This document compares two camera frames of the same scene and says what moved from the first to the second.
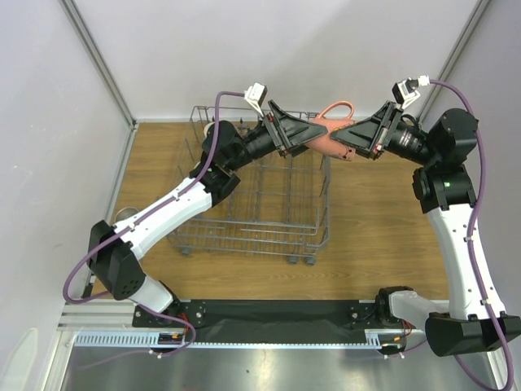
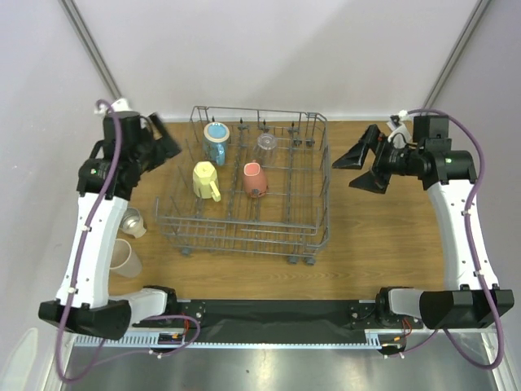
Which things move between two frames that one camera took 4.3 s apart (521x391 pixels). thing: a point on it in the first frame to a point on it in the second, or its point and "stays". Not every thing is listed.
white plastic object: x=19 y=366 stays
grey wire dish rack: x=279 y=208 stays
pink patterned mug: x=327 y=145 to x=255 y=180
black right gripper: x=385 y=130 to x=379 y=159
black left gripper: x=287 y=133 to x=164 y=151
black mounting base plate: x=273 y=320 stays
